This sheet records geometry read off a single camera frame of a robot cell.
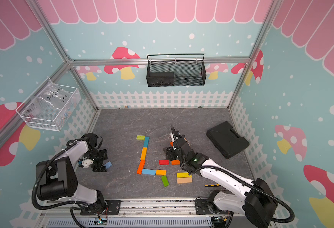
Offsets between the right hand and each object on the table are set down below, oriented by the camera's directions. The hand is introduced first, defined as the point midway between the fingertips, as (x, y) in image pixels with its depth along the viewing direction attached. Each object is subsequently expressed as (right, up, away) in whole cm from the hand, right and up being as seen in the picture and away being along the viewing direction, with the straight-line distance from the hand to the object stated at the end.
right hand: (168, 148), depth 80 cm
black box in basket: (-6, +43, +11) cm, 44 cm away
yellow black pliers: (+27, -21, 0) cm, 34 cm away
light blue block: (-38, -12, +9) cm, 41 cm away
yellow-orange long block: (-17, -6, +14) cm, 23 cm away
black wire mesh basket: (+15, +47, +14) cm, 52 cm away
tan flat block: (+9, -20, +3) cm, 22 cm away
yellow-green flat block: (+9, -17, +5) cm, 20 cm away
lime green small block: (-21, +4, +22) cm, 31 cm away
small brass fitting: (-38, +29, +44) cm, 65 cm away
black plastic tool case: (+40, +2, +17) cm, 44 cm away
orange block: (+4, -5, -10) cm, 12 cm away
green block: (-2, -20, +3) cm, 20 cm away
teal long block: (-16, +1, +20) cm, 25 cm away
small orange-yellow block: (-4, -16, +5) cm, 17 cm away
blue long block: (-12, -15, +5) cm, 20 cm away
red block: (-3, -12, +12) cm, 17 cm away
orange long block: (-17, -13, +8) cm, 23 cm away
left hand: (-37, -10, +7) cm, 39 cm away
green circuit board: (-34, -37, -8) cm, 51 cm away
